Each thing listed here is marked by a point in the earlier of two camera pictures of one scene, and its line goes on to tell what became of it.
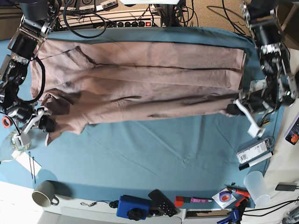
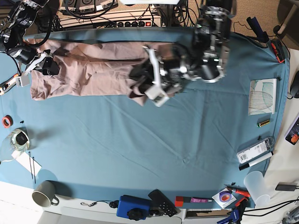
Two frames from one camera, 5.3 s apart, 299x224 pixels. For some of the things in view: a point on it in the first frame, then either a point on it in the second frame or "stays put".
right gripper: x=255 y=105 → x=167 y=77
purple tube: x=195 y=199 stays put
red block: x=179 y=201 stays put
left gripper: x=34 y=122 → x=50 y=66
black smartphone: x=292 y=136 stays put
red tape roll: x=6 y=122 stays put
